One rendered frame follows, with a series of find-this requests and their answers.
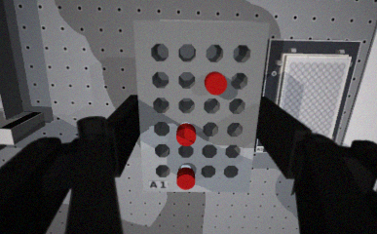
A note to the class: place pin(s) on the black rectangular frame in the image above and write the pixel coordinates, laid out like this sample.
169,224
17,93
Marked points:
277,47

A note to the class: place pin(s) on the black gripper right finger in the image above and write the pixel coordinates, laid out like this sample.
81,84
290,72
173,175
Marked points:
331,197

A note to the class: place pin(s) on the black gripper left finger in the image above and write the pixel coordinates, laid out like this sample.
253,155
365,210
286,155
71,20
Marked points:
88,165

